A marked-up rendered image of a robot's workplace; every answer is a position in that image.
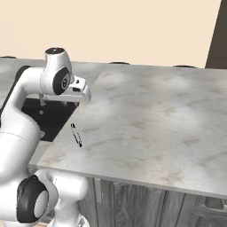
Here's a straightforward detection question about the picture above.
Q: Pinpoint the pale cabinet handle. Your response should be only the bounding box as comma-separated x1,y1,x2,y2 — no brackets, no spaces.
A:
94,178,104,205

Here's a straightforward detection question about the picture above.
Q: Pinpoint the dark brown tall cabinet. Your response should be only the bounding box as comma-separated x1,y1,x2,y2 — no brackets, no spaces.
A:
205,0,227,70

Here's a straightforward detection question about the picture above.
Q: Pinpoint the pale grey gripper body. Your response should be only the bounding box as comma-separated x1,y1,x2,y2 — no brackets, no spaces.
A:
27,84,92,104

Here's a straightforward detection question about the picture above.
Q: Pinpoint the black sink basin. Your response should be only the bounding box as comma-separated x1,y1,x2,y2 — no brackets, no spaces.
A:
20,97,80,143

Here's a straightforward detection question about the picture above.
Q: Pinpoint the grey wooden counter cabinet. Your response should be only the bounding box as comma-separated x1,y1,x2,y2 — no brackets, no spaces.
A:
77,176,227,227

